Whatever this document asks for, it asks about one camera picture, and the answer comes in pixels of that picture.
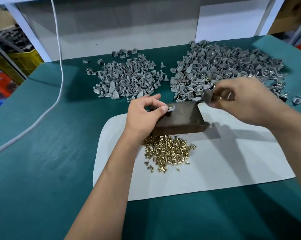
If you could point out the small pile of grey parts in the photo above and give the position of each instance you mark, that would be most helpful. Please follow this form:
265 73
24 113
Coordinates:
126 77

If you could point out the person's left forearm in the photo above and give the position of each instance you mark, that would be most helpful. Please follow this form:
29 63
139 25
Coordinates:
110 187

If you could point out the yellow plastic crate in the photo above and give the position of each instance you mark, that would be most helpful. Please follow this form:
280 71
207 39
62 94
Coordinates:
23 62

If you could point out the large pile of grey parts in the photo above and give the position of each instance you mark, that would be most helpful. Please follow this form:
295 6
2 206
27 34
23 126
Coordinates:
215 64

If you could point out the grey plastic shell part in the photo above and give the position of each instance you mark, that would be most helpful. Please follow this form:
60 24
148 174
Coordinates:
207 96

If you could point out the white frame post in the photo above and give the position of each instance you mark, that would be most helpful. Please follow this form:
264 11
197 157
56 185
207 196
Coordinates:
28 32
269 16

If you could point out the person's right forearm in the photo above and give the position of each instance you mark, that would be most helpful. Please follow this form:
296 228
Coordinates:
295 137

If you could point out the person's left hand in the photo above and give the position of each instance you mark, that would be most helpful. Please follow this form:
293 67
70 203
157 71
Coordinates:
138 117

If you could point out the white back panel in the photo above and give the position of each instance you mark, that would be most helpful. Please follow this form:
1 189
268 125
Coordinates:
115 27

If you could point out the pile of brass rivets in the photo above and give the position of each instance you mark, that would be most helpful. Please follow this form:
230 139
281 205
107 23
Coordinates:
166 151

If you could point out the dark brown rectangular block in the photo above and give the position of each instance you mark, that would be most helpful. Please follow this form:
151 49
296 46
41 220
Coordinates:
180 119

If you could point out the red plastic crate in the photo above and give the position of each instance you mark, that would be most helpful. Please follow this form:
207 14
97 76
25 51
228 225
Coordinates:
0 84

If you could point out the person's right hand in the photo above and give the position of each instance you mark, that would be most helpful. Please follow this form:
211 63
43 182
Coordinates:
250 102

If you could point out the person's left thumb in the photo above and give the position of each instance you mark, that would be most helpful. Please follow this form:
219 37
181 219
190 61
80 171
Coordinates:
158 111

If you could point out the small grey plastic part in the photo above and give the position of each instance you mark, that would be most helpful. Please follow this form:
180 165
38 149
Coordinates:
171 107

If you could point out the loose grey plastic part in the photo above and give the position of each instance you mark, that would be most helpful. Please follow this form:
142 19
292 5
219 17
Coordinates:
298 100

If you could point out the brown cardboard box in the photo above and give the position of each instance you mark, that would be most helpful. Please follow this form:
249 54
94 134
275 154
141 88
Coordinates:
290 14

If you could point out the person's right fingers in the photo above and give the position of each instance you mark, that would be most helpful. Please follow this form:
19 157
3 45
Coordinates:
221 89

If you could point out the white sheet mat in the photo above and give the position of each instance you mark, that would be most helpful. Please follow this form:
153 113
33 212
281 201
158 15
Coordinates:
215 162

